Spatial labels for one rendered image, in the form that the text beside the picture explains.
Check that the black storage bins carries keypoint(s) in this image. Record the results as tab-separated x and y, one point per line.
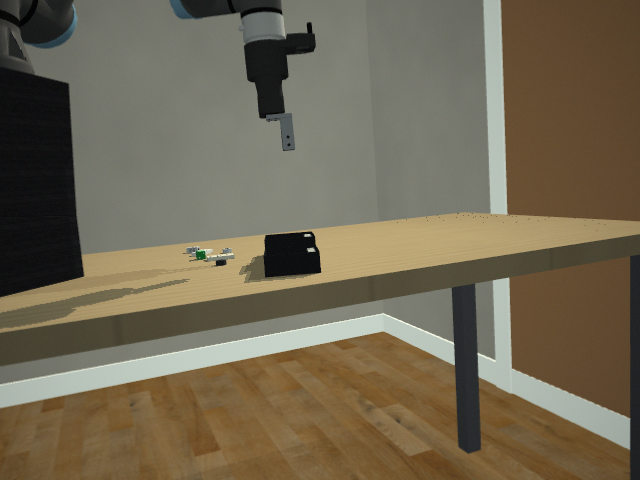
291	254

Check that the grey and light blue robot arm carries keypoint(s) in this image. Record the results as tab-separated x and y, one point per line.
50	23

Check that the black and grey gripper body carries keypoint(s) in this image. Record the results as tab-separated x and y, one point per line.
266	56

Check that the white domino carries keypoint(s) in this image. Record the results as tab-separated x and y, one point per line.
220	257
207	251

